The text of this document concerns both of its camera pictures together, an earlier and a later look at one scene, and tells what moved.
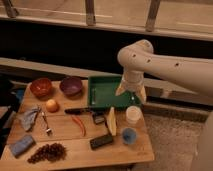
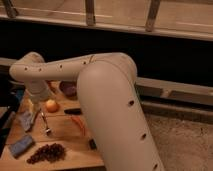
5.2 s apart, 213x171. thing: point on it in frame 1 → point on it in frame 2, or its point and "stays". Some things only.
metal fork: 48,130 stays
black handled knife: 76,111 stays
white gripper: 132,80 → 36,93
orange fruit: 52,106 stays
